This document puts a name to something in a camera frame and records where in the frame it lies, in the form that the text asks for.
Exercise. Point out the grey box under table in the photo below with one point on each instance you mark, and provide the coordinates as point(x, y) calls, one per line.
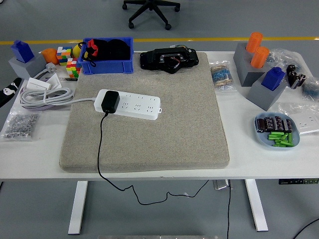
point(220, 184)

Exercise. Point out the white table leg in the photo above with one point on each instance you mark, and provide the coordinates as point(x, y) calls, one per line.
point(256, 206)
point(77, 209)

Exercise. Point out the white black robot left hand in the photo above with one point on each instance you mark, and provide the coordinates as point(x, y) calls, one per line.
point(8, 92)

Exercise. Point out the small white box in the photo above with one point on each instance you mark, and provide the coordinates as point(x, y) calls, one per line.
point(37, 84)

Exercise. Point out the blue plastic bin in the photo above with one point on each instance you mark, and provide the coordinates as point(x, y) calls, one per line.
point(107, 67)

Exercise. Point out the small dark tool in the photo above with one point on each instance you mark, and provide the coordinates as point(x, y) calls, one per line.
point(69, 79)

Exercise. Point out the grey two-hole block base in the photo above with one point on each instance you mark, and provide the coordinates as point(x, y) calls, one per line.
point(241, 64)

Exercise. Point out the white power strip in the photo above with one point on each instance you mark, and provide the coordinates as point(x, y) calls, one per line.
point(139, 104)

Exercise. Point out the clear bag of small parts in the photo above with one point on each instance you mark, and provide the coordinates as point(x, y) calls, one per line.
point(284, 56)

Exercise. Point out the black plug adapter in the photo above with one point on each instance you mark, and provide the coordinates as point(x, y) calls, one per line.
point(109, 102)

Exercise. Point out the blue bottle-shaped block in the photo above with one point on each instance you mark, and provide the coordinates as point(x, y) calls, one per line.
point(22, 51)
point(272, 79)

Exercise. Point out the clear bag of resistors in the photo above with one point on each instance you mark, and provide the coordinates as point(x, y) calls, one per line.
point(221, 77)

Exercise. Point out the black mechanical device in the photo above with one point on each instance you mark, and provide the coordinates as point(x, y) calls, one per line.
point(154, 59)

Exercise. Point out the grey-brown mat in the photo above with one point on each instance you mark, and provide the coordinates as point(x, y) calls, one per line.
point(162, 134)

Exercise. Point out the bag of blue resistors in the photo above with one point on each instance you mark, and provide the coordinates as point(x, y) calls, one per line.
point(311, 87)

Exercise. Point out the round black pouch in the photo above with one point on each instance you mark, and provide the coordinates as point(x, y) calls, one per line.
point(119, 49)

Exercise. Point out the small green cylinder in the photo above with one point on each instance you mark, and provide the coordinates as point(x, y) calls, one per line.
point(274, 137)
point(276, 134)
point(290, 138)
point(278, 142)
point(284, 137)
point(281, 145)

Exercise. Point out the multicolour puzzle cube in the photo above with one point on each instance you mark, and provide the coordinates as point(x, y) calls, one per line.
point(73, 68)
point(63, 56)

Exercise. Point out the grey square block base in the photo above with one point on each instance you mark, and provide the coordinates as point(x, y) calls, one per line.
point(261, 98)
point(27, 68)

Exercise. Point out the clear plastic socket bag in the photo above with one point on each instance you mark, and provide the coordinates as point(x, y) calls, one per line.
point(286, 108)

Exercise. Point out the yellow ball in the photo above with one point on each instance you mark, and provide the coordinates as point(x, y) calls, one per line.
point(76, 51)

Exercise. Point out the light blue plate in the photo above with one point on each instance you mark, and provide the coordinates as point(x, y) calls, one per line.
point(261, 139)

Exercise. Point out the white wall socket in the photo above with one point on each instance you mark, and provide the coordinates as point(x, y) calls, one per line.
point(306, 124)

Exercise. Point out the white flat square panel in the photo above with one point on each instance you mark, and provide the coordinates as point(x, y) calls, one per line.
point(55, 81)

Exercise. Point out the black pouch with red trim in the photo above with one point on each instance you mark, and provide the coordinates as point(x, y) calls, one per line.
point(99, 53)

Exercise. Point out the black cylindrical capacitor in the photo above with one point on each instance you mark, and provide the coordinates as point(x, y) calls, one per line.
point(261, 125)
point(302, 79)
point(288, 125)
point(269, 124)
point(293, 80)
point(291, 69)
point(279, 123)

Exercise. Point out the black table control panel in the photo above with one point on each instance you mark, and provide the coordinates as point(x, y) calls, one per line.
point(296, 181)

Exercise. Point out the orange cylinder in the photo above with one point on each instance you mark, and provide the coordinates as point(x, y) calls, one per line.
point(259, 57)
point(254, 42)

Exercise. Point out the orange cup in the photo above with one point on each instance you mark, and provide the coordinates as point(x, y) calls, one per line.
point(49, 56)

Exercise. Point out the clear bag of screws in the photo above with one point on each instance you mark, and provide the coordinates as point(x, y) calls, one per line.
point(20, 125)

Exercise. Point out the black office chair base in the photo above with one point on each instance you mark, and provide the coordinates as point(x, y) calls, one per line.
point(149, 7)

